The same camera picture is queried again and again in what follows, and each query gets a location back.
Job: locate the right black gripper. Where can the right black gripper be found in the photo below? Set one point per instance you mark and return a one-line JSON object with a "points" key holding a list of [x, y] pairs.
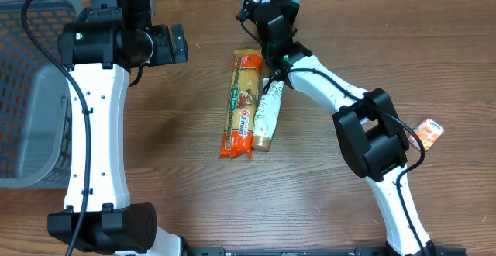
{"points": [[282, 9]]}

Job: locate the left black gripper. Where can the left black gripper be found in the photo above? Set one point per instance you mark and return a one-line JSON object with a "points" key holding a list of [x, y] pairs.
{"points": [[160, 54]]}

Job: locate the orange spaghetti packet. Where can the orange spaghetti packet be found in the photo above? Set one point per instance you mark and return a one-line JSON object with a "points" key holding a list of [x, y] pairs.
{"points": [[242, 103]]}

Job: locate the white cream tube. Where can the white cream tube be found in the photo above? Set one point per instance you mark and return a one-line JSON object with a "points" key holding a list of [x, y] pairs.
{"points": [[266, 117]]}

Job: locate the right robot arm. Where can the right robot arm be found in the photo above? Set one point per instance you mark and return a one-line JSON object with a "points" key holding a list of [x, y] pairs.
{"points": [[372, 139]]}

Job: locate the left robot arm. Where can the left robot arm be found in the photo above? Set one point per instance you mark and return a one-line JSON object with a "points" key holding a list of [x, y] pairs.
{"points": [[98, 52]]}

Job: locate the grey plastic mesh basket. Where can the grey plastic mesh basket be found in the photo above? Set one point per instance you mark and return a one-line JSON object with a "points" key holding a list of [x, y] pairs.
{"points": [[35, 111]]}

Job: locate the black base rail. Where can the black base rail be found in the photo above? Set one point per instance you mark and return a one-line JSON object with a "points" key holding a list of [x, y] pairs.
{"points": [[358, 251]]}

